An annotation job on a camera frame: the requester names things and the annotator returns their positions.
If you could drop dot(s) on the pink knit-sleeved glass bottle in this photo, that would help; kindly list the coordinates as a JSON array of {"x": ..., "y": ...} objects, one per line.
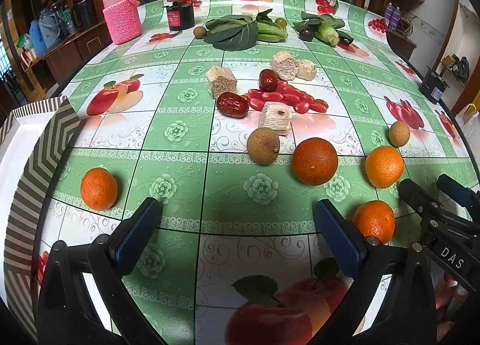
[{"x": 122, "y": 22}]

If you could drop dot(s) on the orange mandarin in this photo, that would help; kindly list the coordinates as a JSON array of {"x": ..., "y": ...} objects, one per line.
[
  {"x": 99, "y": 188},
  {"x": 314, "y": 161},
  {"x": 374, "y": 222},
  {"x": 384, "y": 167}
]

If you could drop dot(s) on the red date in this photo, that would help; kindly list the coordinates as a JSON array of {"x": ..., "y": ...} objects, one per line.
[
  {"x": 268, "y": 80},
  {"x": 232, "y": 105}
]

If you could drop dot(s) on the dark purple fruit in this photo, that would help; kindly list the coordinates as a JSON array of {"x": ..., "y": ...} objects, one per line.
[{"x": 305, "y": 34}]

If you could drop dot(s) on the blue thermos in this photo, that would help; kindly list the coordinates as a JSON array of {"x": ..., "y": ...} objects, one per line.
[{"x": 35, "y": 35}]

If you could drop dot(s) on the black electronic device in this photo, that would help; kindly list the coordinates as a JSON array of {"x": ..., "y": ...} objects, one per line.
[{"x": 433, "y": 86}]

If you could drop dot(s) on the black jar red label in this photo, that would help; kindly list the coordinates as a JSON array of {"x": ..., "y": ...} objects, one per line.
[{"x": 180, "y": 15}]

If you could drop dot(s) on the person's right hand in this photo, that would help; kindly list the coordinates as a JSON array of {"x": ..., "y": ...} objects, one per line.
[{"x": 446, "y": 292}]

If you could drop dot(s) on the grey thermos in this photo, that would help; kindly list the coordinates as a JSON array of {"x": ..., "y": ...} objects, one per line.
[{"x": 50, "y": 28}]

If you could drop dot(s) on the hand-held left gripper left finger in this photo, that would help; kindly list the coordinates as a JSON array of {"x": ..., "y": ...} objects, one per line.
[{"x": 138, "y": 232}]

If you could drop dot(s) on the large brown longan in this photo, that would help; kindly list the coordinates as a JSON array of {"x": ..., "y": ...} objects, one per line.
[{"x": 263, "y": 145}]

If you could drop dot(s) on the white plastic bag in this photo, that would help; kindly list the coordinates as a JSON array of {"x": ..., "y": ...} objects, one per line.
[{"x": 470, "y": 120}]

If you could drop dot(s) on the corn with leaves and olive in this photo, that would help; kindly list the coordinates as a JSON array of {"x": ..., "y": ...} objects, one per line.
[{"x": 328, "y": 28}]

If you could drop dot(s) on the green leafy bok choy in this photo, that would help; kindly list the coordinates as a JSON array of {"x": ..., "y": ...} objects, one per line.
[{"x": 236, "y": 33}]

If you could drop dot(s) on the purple spray can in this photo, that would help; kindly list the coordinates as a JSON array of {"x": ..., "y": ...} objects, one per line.
[{"x": 392, "y": 17}]

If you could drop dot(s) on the striped-rim white cardboard box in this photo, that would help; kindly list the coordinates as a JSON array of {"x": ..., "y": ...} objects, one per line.
[{"x": 37, "y": 150}]

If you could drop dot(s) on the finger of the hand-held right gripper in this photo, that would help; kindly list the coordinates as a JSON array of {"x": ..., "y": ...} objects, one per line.
[
  {"x": 414, "y": 193},
  {"x": 453, "y": 187}
]

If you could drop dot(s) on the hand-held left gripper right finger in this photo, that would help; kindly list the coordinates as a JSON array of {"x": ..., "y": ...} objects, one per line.
[{"x": 337, "y": 240}]

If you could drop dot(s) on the wooden cabinet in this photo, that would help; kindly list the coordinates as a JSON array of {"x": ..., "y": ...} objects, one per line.
[{"x": 75, "y": 48}]

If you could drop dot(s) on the green plastic bag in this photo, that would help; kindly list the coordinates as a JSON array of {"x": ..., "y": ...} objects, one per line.
[{"x": 24, "y": 43}]

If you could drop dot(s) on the black thermos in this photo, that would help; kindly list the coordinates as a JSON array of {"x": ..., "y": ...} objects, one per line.
[{"x": 84, "y": 9}]

